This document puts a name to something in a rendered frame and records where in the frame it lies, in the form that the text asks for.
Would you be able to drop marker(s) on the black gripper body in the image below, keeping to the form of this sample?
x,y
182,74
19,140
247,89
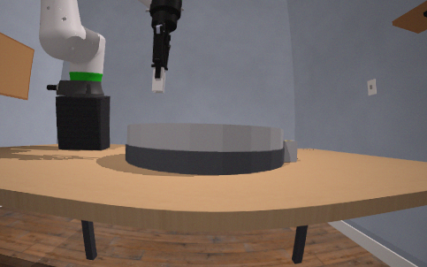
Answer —
x,y
165,18

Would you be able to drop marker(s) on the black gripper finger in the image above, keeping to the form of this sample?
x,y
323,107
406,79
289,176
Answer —
x,y
158,51
167,49

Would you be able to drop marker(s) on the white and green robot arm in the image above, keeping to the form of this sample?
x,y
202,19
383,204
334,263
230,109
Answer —
x,y
63,37

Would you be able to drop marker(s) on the grey round turntable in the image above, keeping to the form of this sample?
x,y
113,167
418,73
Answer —
x,y
208,149

